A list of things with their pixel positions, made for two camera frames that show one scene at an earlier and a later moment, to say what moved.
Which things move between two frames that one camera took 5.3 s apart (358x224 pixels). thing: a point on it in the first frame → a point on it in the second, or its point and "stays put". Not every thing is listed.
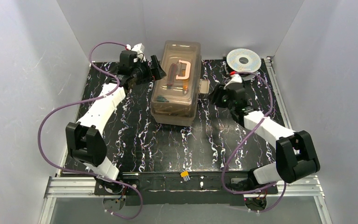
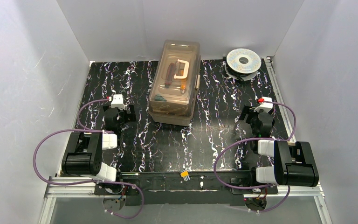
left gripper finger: [157, 70] → [130, 115]
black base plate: [222, 188] stays put
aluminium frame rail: [72, 186] stays put
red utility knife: [171, 75] stays put
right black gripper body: [217, 96] → [250, 114]
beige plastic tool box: [175, 97] stays put
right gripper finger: [218, 96] → [246, 110]
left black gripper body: [149, 71] → [125, 112]
